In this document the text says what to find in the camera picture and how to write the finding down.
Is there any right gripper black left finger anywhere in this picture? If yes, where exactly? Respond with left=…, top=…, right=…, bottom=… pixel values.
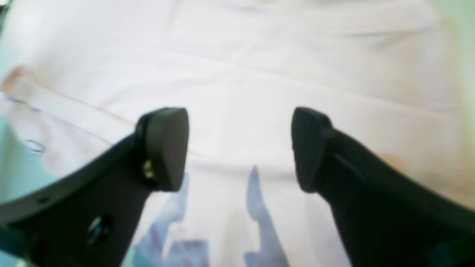
left=1, top=108, right=189, bottom=267

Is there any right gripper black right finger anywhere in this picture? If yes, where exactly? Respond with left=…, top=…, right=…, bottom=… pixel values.
left=291, top=108, right=475, bottom=267

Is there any pink T-shirt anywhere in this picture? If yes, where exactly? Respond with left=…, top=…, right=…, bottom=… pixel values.
left=1, top=0, right=474, bottom=267

